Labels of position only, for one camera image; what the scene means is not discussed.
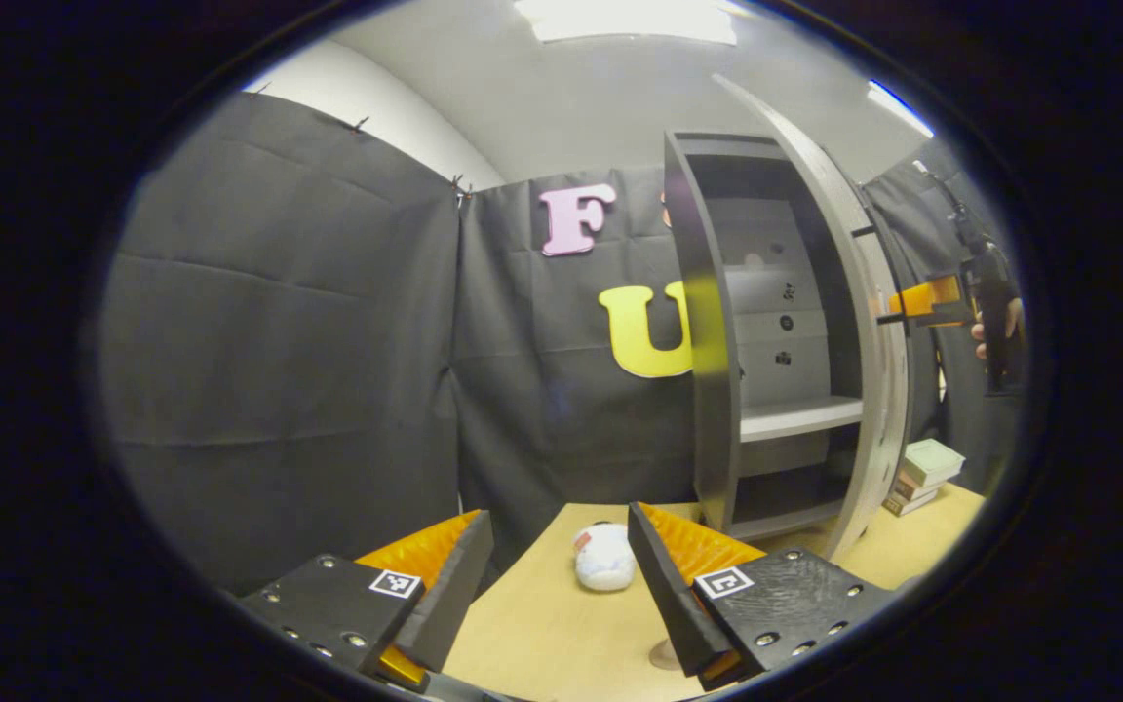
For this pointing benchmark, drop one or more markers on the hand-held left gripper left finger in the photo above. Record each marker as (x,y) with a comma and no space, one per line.
(445,595)

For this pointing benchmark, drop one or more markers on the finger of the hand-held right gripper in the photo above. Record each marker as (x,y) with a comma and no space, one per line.
(932,295)
(922,319)

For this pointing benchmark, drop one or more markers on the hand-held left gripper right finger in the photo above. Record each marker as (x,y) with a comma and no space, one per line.
(674,604)

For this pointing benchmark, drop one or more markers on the light grey cabinet door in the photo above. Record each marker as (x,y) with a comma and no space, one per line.
(888,409)

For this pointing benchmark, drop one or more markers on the dark grey cabinet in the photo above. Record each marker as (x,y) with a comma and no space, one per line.
(713,419)

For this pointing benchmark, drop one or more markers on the pale green book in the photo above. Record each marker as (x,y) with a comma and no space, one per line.
(934,460)

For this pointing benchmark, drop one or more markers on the brown book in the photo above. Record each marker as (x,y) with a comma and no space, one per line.
(915,486)

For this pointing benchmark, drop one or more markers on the beige book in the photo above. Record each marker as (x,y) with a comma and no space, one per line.
(908,503)

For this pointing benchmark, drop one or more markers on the black backdrop cloth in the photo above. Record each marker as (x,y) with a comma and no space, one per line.
(279,341)

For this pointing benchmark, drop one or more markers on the long ceiling light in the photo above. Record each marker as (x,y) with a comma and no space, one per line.
(630,19)

